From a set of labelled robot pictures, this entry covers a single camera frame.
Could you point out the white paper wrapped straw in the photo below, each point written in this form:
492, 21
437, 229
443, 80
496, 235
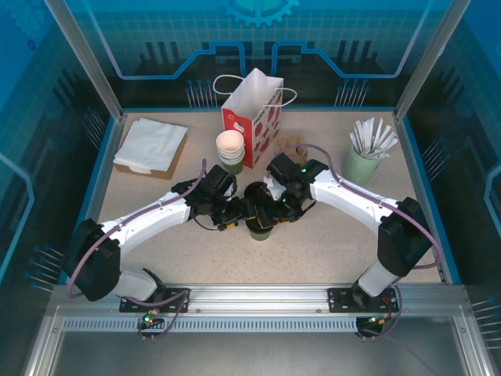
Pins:
361, 135
370, 133
379, 133
354, 141
384, 137
389, 145

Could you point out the stack of white paper cups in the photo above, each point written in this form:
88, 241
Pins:
230, 142

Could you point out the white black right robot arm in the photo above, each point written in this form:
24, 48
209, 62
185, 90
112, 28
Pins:
344, 196

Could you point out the black plastic cup lid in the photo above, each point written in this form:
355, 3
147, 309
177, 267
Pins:
254, 224

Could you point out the aluminium frame post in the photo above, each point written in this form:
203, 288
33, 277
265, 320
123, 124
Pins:
426, 58
86, 58

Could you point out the white red printed gift bag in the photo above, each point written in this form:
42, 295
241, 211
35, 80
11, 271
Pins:
256, 117

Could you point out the white paper napkin stack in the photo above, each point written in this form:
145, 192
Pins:
148, 143

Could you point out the grey metal shelf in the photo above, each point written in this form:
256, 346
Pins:
254, 356

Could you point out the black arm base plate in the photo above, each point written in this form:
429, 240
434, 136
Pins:
340, 299
176, 299

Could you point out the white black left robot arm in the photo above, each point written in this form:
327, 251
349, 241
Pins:
148, 219

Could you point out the small connector with indicator light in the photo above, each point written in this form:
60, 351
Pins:
148, 319
375, 321

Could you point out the aluminium mounting rail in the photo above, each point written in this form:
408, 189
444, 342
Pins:
258, 299

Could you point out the stack of black cup lids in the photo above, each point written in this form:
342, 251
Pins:
254, 192

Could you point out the pale green straw holder mug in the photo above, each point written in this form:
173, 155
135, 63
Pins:
360, 172

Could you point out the green paper coffee cup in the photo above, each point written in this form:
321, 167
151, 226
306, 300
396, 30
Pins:
231, 160
231, 156
234, 168
260, 235

